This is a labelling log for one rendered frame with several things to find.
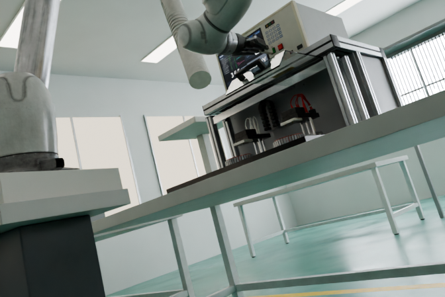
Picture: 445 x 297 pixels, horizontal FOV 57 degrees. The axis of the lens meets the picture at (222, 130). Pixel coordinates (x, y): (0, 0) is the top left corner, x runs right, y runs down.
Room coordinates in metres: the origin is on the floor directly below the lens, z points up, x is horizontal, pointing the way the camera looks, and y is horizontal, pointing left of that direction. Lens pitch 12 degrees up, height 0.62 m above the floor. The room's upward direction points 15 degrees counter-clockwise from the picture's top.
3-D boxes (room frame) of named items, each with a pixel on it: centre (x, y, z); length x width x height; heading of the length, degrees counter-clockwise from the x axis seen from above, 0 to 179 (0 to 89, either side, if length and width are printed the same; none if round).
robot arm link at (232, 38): (1.30, -0.08, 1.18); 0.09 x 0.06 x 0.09; 47
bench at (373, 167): (5.25, -0.95, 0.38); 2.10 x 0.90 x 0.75; 47
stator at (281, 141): (1.38, -0.21, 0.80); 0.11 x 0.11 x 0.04
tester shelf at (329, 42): (1.70, -0.34, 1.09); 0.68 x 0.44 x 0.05; 47
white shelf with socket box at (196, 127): (2.51, 0.15, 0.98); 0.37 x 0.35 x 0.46; 47
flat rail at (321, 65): (1.54, -0.19, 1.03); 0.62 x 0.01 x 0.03; 47
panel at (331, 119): (1.65, -0.29, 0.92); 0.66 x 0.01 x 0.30; 47
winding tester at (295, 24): (1.69, -0.35, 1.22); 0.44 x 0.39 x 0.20; 47
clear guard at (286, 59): (1.37, -0.24, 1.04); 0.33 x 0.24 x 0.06; 137
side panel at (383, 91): (1.54, -0.63, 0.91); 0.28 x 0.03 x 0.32; 137
